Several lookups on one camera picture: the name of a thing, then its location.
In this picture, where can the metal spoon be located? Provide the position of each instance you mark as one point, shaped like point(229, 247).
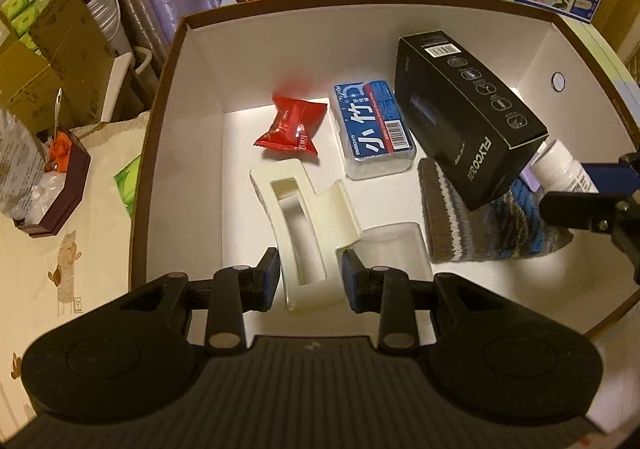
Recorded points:
point(56, 111)

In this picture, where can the stack of white bowls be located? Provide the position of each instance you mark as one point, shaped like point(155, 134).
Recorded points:
point(102, 9)

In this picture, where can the green tissue packs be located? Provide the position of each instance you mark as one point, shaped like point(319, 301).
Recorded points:
point(20, 4)

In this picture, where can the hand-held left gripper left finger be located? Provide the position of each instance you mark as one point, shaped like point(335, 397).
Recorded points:
point(270, 279)

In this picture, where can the white bottle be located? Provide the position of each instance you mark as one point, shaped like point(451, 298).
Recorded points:
point(557, 164)

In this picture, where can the clear plastic bag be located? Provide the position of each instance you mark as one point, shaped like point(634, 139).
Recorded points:
point(15, 159)

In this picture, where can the brown cardboard box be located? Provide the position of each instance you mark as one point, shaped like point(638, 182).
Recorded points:
point(45, 54)

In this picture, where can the dark octagonal box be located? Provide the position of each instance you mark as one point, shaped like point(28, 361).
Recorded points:
point(65, 179)

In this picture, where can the black product box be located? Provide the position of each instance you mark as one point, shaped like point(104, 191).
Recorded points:
point(450, 119)

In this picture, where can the purple tube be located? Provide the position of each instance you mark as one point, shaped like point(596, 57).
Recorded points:
point(527, 179)

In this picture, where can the cream printed tablecloth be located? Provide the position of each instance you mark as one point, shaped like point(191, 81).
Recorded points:
point(75, 269)

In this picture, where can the clear plastic container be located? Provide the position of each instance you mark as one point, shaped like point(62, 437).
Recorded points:
point(400, 249)

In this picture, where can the white plastic holder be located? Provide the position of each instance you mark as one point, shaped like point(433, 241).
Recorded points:
point(335, 219)

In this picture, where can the striped knitted cloth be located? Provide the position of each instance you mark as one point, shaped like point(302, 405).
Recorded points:
point(465, 234)

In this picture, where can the white cardboard storage box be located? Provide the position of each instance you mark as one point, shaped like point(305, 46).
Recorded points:
point(250, 79)

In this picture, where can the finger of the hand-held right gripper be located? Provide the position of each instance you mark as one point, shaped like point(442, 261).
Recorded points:
point(607, 176)
point(565, 209)

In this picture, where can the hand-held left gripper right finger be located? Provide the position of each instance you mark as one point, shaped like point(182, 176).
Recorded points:
point(350, 281)

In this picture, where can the blue dental floss box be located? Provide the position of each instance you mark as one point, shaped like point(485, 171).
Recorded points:
point(372, 129)

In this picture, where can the green packet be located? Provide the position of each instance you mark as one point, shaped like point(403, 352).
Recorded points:
point(127, 181)

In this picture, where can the red snack packet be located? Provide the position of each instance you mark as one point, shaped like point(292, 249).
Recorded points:
point(290, 126)

